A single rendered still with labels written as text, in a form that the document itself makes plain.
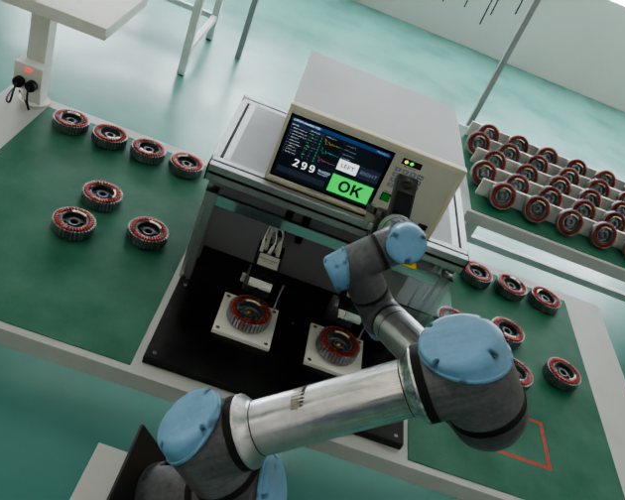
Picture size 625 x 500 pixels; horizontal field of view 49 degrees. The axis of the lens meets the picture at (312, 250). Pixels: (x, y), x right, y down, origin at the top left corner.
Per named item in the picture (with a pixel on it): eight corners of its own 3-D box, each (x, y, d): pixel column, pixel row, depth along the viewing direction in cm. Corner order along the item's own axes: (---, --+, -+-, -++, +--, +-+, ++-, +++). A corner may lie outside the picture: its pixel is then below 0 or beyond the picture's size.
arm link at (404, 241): (376, 236, 123) (420, 216, 123) (369, 227, 134) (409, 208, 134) (394, 275, 125) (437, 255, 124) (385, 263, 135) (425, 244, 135)
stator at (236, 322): (263, 340, 170) (268, 330, 168) (220, 325, 169) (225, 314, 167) (271, 312, 179) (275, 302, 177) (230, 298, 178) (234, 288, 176)
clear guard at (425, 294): (441, 357, 153) (453, 339, 150) (342, 321, 150) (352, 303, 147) (437, 273, 180) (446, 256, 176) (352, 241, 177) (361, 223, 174)
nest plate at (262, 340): (268, 351, 169) (269, 348, 168) (210, 331, 168) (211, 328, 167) (277, 313, 181) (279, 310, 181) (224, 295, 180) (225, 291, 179)
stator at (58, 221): (81, 248, 178) (84, 237, 176) (42, 231, 177) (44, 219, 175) (101, 226, 187) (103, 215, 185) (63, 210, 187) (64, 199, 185)
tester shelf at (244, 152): (461, 275, 171) (469, 261, 168) (202, 178, 164) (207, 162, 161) (451, 189, 207) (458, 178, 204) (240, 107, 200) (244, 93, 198)
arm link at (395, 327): (559, 454, 102) (401, 307, 143) (544, 407, 96) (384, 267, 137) (496, 499, 100) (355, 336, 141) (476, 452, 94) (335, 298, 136)
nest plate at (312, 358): (358, 383, 172) (360, 380, 171) (303, 364, 170) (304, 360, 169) (361, 343, 184) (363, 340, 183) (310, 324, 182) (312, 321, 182)
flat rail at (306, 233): (439, 289, 173) (445, 280, 171) (208, 202, 167) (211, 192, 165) (439, 286, 174) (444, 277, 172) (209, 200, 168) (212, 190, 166)
